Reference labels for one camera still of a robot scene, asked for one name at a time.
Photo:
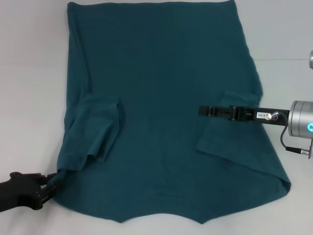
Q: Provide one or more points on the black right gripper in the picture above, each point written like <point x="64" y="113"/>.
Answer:
<point x="259" y="116"/>

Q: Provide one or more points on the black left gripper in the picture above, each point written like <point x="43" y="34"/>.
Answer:
<point x="19" y="191"/>

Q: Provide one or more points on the dark teal shirt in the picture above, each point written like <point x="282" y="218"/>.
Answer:
<point x="171" y="73"/>

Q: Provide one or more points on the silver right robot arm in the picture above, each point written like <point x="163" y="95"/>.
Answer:
<point x="300" y="118"/>

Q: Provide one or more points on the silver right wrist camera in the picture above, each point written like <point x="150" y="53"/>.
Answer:
<point x="311" y="60"/>

